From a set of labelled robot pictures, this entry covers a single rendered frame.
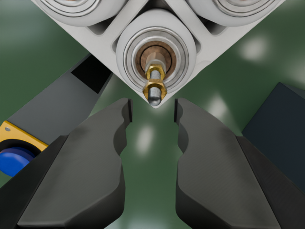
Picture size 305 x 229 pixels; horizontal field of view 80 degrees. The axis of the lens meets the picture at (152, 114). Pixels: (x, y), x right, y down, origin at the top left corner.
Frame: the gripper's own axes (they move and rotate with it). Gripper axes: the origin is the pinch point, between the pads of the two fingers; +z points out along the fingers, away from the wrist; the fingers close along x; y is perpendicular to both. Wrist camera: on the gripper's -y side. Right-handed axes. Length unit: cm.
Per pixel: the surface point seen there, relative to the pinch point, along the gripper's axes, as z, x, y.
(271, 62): 35.9, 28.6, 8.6
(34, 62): 35.9, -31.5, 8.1
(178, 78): 10.6, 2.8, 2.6
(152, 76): 5.3, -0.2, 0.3
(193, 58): 11.1, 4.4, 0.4
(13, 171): 2.9, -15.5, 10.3
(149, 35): 10.6, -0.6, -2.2
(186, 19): 17.9, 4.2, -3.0
